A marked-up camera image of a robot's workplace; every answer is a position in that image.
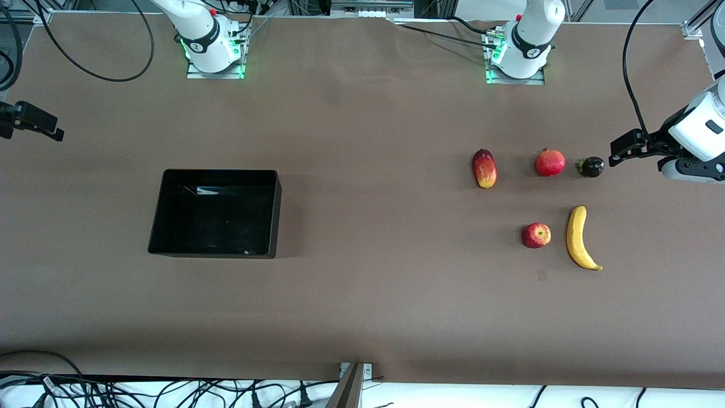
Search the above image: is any yellow banana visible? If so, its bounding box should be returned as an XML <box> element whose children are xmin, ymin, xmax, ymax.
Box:
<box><xmin>566</xmin><ymin>205</ymin><xmax>604</xmax><ymax>271</ymax></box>

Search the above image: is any red yellow apple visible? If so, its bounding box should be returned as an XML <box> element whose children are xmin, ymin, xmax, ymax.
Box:
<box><xmin>521</xmin><ymin>222</ymin><xmax>552</xmax><ymax>249</ymax></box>

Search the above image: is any black plastic tray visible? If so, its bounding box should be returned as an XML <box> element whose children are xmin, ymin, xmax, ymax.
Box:
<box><xmin>147</xmin><ymin>169</ymin><xmax>282</xmax><ymax>260</ymax></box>

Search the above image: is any dark purple mangosteen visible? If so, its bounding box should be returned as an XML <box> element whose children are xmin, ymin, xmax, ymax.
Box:
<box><xmin>576</xmin><ymin>156</ymin><xmax>605</xmax><ymax>179</ymax></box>

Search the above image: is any red pomegranate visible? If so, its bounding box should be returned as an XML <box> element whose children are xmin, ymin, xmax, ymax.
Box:
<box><xmin>535</xmin><ymin>147</ymin><xmax>566</xmax><ymax>177</ymax></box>

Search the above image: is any red yellow mango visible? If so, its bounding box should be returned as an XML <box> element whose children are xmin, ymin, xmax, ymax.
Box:
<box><xmin>472</xmin><ymin>148</ymin><xmax>498</xmax><ymax>189</ymax></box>

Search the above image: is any white power strip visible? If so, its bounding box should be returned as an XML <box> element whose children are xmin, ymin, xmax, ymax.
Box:
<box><xmin>331</xmin><ymin>0</ymin><xmax>415</xmax><ymax>19</ymax></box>

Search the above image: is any grey metal beam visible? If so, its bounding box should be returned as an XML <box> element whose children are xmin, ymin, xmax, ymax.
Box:
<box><xmin>325</xmin><ymin>363</ymin><xmax>365</xmax><ymax>408</ymax></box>

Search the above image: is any black hanging gripper cable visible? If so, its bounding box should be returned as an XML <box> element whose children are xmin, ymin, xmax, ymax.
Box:
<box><xmin>622</xmin><ymin>0</ymin><xmax>658</xmax><ymax>137</ymax></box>
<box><xmin>0</xmin><ymin>5</ymin><xmax>24</xmax><ymax>91</ymax></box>

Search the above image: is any black looped cable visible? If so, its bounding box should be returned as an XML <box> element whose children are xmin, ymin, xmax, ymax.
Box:
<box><xmin>34</xmin><ymin>0</ymin><xmax>156</xmax><ymax>82</ymax></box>

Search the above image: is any aluminium frame profile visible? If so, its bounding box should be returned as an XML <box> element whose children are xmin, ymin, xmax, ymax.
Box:
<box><xmin>681</xmin><ymin>0</ymin><xmax>725</xmax><ymax>40</ymax></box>
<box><xmin>0</xmin><ymin>10</ymin><xmax>55</xmax><ymax>25</ymax></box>

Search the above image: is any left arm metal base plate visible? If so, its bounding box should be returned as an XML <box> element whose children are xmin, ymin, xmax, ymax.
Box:
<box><xmin>485</xmin><ymin>31</ymin><xmax>546</xmax><ymax>86</ymax></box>

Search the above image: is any black base cable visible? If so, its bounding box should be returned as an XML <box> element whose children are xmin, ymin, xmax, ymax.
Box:
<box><xmin>446</xmin><ymin>15</ymin><xmax>491</xmax><ymax>35</ymax></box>
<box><xmin>396</xmin><ymin>22</ymin><xmax>493</xmax><ymax>49</ymax></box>

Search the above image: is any silver corner bracket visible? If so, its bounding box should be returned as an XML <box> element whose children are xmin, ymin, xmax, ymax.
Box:
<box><xmin>339</xmin><ymin>362</ymin><xmax>373</xmax><ymax>381</ymax></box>

